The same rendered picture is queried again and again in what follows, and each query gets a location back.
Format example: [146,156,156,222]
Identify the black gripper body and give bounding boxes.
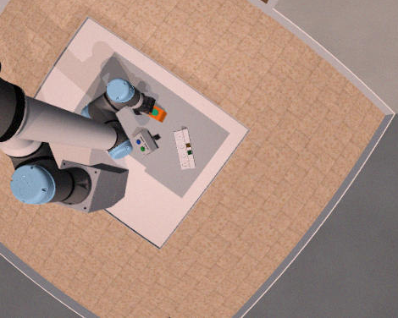
[132,96,156,115]

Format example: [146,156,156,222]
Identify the grey flat rectangular mat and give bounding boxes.
[74,52,229,198]

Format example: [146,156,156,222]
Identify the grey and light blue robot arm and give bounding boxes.
[0,78,143,205]

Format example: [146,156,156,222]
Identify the orange test tube rack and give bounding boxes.
[148,106,167,123]

